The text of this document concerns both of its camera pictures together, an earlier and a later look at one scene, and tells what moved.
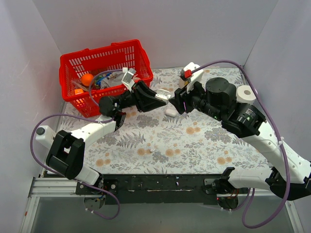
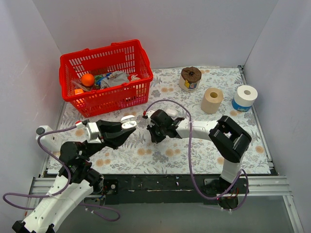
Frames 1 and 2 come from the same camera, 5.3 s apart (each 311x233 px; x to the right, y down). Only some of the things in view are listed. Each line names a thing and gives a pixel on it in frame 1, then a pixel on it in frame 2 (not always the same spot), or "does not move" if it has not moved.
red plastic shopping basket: (130, 54) does not move
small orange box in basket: (78, 91) does not move
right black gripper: (184, 101) to (156, 131)
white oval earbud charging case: (171, 112) does not move
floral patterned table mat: (155, 142) does not move
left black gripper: (138, 96) to (101, 132)
